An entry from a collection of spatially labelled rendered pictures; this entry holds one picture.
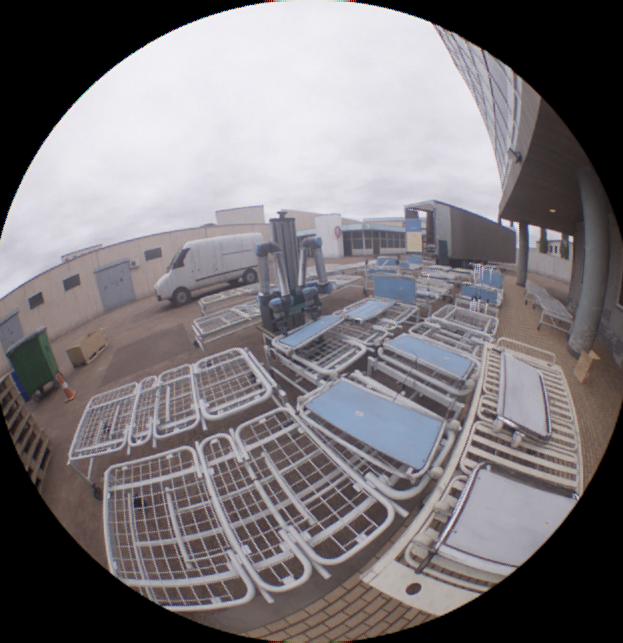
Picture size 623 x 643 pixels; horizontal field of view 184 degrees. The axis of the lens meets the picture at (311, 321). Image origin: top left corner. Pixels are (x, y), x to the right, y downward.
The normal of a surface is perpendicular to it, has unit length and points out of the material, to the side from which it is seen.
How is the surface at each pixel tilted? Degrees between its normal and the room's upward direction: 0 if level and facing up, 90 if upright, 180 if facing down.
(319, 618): 0
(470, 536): 4
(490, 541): 4
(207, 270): 88
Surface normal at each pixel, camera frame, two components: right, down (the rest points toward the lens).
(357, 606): -0.09, -0.92
